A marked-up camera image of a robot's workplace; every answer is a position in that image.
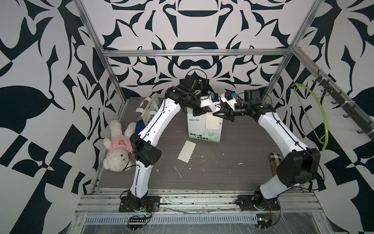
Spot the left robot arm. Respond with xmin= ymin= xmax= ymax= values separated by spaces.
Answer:
xmin=127 ymin=84 xmax=220 ymax=204

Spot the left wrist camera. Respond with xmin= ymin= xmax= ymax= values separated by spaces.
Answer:
xmin=210 ymin=94 xmax=220 ymax=103

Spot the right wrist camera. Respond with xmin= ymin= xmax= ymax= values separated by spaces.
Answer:
xmin=220 ymin=91 xmax=237 ymax=110

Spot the green white tea bag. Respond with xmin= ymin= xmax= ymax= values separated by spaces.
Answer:
xmin=187 ymin=108 xmax=223 ymax=143

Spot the white teddy bear pink shirt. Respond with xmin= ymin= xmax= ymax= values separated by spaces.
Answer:
xmin=103 ymin=120 xmax=136 ymax=172

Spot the green hose loop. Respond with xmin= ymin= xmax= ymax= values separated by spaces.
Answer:
xmin=291 ymin=82 xmax=329 ymax=151

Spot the white paper receipt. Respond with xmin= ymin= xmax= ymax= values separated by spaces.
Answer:
xmin=177 ymin=141 xmax=196 ymax=163

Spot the plaid pouch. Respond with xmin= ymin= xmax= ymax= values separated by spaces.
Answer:
xmin=269 ymin=153 xmax=283 ymax=176

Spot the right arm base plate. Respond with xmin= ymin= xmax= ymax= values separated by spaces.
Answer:
xmin=235 ymin=191 xmax=281 ymax=211

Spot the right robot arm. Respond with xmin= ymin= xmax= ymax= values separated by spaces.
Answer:
xmin=210 ymin=89 xmax=320 ymax=203

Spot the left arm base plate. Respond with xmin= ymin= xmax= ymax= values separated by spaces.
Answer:
xmin=118 ymin=196 xmax=161 ymax=213

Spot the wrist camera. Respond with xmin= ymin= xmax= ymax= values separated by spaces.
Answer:
xmin=220 ymin=91 xmax=237 ymax=110
xmin=210 ymin=94 xmax=220 ymax=103

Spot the blue paper bag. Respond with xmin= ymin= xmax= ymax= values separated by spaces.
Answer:
xmin=135 ymin=94 xmax=160 ymax=135

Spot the black wall hook rail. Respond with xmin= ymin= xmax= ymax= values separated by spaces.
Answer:
xmin=313 ymin=75 xmax=374 ymax=141

